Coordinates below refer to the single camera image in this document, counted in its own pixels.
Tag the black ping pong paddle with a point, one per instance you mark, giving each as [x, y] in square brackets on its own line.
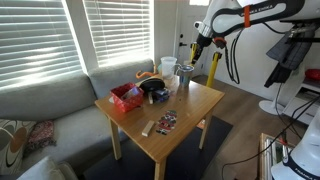
[151, 85]

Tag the clear plastic pitcher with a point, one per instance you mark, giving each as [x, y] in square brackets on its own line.
[168, 66]

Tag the red patterned cloth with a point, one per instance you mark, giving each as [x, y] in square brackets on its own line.
[41, 136]

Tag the patterned cushion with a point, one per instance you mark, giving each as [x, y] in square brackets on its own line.
[13, 138]

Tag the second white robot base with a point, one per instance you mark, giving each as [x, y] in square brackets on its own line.
[303, 162]

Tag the orange curved hook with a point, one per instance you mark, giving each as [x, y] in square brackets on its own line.
[140, 74]

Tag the red basket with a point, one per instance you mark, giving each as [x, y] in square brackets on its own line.
[127, 97]

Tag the silver cup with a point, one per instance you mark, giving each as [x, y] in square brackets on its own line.
[184, 72]

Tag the grey sofa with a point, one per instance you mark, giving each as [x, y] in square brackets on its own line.
[81, 130]

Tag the white franka robot arm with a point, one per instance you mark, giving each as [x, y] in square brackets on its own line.
[223, 17]

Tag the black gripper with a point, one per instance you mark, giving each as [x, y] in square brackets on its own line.
[198, 46]

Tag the wooden side table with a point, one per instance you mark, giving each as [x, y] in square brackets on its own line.
[192, 104]

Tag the dark small box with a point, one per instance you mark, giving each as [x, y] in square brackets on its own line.
[160, 95]

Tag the front wooden block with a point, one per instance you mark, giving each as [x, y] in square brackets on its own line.
[148, 128]

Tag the yellow black tripod leg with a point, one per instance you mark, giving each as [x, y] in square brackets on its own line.
[216, 58]

